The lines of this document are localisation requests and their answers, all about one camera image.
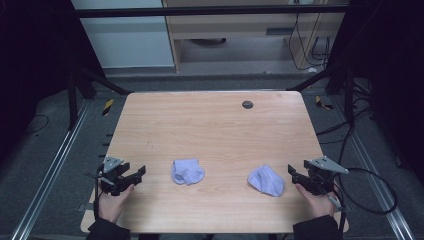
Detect light wooden desk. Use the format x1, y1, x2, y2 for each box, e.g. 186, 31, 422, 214
162, 0, 349, 74

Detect person's right hand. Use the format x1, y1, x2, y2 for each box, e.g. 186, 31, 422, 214
294, 183, 338, 220

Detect black metal stand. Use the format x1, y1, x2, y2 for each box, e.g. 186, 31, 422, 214
66, 65, 133, 132
286, 64, 357, 128

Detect thin black floor cable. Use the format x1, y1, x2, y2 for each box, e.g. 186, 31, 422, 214
24, 114, 50, 136

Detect white cabinet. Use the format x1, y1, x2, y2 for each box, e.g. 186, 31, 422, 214
70, 0, 176, 70

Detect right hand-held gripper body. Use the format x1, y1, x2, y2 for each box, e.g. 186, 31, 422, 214
303, 155, 350, 197

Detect left hand-held gripper cable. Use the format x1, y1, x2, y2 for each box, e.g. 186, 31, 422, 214
93, 165, 103, 222

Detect black curtain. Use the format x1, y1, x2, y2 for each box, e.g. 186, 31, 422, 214
0, 0, 106, 168
328, 0, 424, 188

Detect lavender ankle sock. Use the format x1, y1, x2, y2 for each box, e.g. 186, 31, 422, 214
247, 164, 286, 198
170, 158, 206, 187

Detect person's left hand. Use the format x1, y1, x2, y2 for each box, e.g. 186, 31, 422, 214
97, 183, 136, 224

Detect black floor cables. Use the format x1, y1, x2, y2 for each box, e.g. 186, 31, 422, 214
314, 78, 379, 146

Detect hand-held gripper cable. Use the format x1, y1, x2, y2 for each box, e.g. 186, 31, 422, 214
324, 184, 348, 236
93, 165, 103, 222

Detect right hand-held gripper cable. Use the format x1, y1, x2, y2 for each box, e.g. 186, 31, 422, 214
324, 184, 348, 236

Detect aluminium floor rail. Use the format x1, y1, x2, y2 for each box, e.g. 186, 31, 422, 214
332, 94, 416, 240
9, 99, 93, 240

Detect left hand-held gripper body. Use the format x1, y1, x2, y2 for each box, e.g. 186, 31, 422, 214
98, 155, 133, 197

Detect black horizontal frame bar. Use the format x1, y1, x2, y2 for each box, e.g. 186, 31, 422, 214
73, 4, 350, 19

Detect black hanging cables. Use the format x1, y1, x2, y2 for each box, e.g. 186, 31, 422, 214
287, 12, 332, 72

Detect yellow black striped tape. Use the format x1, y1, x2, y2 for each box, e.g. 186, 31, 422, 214
314, 95, 334, 111
101, 98, 115, 117

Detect black looped floor cable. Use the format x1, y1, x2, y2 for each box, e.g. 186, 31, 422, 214
336, 125, 399, 216

